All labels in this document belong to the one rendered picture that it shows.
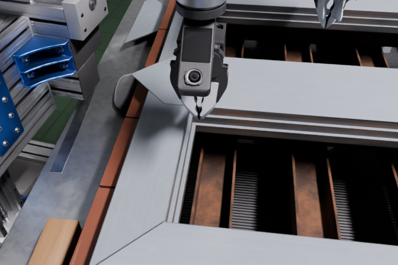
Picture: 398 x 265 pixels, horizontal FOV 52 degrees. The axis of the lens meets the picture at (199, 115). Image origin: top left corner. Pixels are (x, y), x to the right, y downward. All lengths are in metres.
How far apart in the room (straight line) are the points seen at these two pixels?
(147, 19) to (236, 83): 0.62
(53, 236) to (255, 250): 0.38
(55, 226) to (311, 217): 0.50
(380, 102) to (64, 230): 0.65
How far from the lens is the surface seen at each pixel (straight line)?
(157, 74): 0.88
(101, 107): 1.11
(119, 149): 0.78
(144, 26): 1.36
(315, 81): 0.89
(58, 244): 0.80
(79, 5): 0.93
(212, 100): 0.66
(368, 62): 1.35
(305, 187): 0.92
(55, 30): 0.98
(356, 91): 0.89
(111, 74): 1.23
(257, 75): 0.88
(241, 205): 1.03
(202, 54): 0.56
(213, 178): 0.91
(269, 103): 0.81
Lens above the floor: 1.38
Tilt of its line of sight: 42 degrees down
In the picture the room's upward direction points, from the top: straight up
